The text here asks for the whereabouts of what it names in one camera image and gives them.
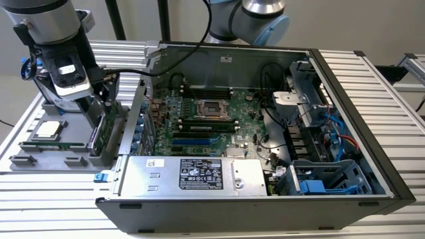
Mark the black table connector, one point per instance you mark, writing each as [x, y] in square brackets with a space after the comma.
[392, 73]

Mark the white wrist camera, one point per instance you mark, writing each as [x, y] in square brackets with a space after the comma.
[71, 87]

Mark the blue plastic drive carrier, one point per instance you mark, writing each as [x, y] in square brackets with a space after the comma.
[312, 186]

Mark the open black PC case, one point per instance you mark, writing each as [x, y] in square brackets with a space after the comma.
[232, 216]

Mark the grey metal drive cage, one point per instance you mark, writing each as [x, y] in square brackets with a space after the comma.
[332, 165]

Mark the CPU socket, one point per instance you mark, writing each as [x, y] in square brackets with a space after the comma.
[212, 108]

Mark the green RAM stick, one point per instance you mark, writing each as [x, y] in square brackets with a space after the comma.
[68, 145]
[202, 128]

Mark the metal disk bay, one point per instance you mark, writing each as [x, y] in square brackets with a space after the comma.
[308, 109]

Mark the silver power supply unit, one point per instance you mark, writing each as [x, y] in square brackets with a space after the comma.
[158, 184]

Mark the hard disk in blue carrier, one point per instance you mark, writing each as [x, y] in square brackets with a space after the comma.
[68, 105]

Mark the small silver heat sink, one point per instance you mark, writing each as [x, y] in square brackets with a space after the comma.
[236, 152]

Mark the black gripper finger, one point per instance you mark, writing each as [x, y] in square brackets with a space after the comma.
[113, 87]

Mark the silver coin battery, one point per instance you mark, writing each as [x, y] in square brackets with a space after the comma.
[249, 97]

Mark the green motherboard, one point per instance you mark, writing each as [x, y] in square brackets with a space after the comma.
[242, 124]

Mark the silver CPU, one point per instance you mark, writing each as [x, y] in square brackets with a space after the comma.
[48, 129]

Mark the blue case latch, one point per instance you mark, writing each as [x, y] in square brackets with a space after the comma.
[98, 178]

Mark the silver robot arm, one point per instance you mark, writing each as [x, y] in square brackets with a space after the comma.
[49, 20]

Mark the black expansion slot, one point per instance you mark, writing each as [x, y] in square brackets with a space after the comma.
[196, 136]

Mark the grey parts rack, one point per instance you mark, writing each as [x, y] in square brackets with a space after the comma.
[76, 139]

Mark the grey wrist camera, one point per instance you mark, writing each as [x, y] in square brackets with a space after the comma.
[86, 22]

